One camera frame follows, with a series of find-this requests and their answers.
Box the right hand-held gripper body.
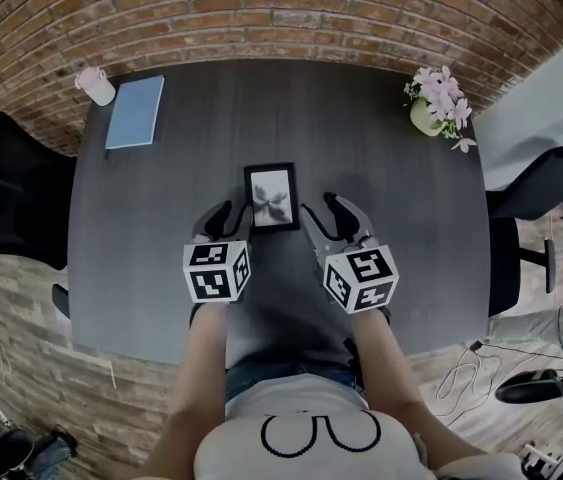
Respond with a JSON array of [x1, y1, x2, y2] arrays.
[[310, 195, 400, 315]]

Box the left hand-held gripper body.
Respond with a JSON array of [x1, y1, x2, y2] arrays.
[[182, 204, 253, 305]]

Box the black picture frame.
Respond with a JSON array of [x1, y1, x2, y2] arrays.
[[243, 162, 302, 235]]

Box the person's right forearm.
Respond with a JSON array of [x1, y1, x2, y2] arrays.
[[348, 309, 492, 474]]

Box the person's left forearm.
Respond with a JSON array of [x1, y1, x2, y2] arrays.
[[133, 301, 230, 480]]

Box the person's denim shorts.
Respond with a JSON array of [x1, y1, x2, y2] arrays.
[[223, 360, 368, 405]]

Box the blue notebook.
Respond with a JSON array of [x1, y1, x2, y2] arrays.
[[104, 74, 166, 151]]

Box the pink flowers in green pot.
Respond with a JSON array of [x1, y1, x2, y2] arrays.
[[402, 65, 478, 154]]

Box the person's white printed shirt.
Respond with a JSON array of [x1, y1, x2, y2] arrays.
[[191, 372, 532, 480]]

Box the black office chair grey back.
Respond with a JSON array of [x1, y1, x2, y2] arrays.
[[484, 122, 563, 319]]

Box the black mesh office chair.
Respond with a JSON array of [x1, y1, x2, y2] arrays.
[[0, 110, 79, 320]]

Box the white desk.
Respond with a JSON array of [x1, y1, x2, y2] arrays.
[[470, 29, 563, 192]]

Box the white floor cable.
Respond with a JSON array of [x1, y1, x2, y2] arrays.
[[433, 340, 563, 419]]

